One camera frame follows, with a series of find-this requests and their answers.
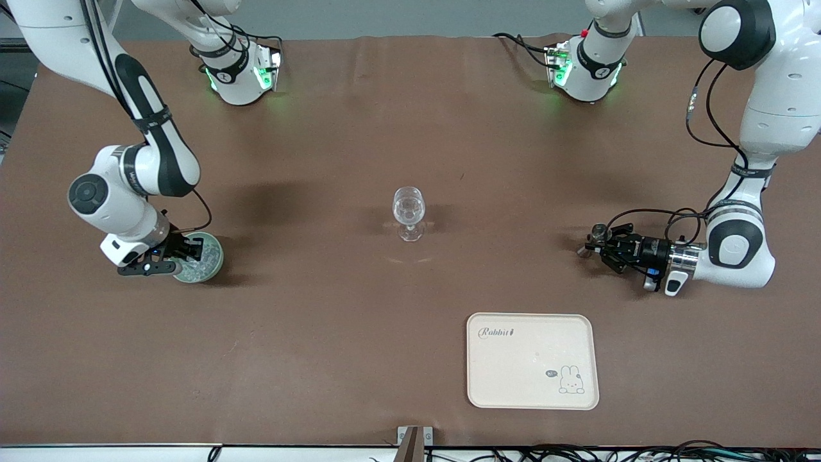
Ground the clear ice cubes pile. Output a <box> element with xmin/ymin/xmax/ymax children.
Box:
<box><xmin>183</xmin><ymin>241</ymin><xmax>219</xmax><ymax>280</ymax></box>

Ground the silver metal bracket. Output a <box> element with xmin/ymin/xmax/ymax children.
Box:
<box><xmin>397</xmin><ymin>426</ymin><xmax>434</xmax><ymax>447</ymax></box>

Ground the black left base cable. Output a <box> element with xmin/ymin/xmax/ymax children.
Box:
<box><xmin>493</xmin><ymin>32</ymin><xmax>554</xmax><ymax>68</ymax></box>

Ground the black right base cable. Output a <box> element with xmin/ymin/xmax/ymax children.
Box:
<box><xmin>241</xmin><ymin>29</ymin><xmax>284</xmax><ymax>55</ymax></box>

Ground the brown post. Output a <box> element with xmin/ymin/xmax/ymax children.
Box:
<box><xmin>399</xmin><ymin>427</ymin><xmax>425</xmax><ymax>462</ymax></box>

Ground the pale green ceramic bowl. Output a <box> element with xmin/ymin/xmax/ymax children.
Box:
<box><xmin>168</xmin><ymin>231</ymin><xmax>224</xmax><ymax>284</ymax></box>

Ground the black base cable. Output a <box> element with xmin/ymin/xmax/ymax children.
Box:
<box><xmin>241</xmin><ymin>29</ymin><xmax>284</xmax><ymax>55</ymax></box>
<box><xmin>493</xmin><ymin>32</ymin><xmax>554</xmax><ymax>68</ymax></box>

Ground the brown table cover mat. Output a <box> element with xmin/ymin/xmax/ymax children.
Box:
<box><xmin>0</xmin><ymin>33</ymin><xmax>821</xmax><ymax>448</ymax></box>

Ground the black cable bundle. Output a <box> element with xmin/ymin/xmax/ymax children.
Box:
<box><xmin>425</xmin><ymin>440</ymin><xmax>821</xmax><ymax>462</ymax></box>

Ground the clear wine glass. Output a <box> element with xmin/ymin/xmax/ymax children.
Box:
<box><xmin>392</xmin><ymin>186</ymin><xmax>427</xmax><ymax>243</ymax></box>

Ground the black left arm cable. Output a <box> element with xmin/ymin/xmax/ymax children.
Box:
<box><xmin>606</xmin><ymin>60</ymin><xmax>751</xmax><ymax>241</ymax></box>

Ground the beige rabbit print tray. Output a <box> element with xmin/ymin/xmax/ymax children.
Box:
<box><xmin>466</xmin><ymin>312</ymin><xmax>600</xmax><ymax>411</ymax></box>

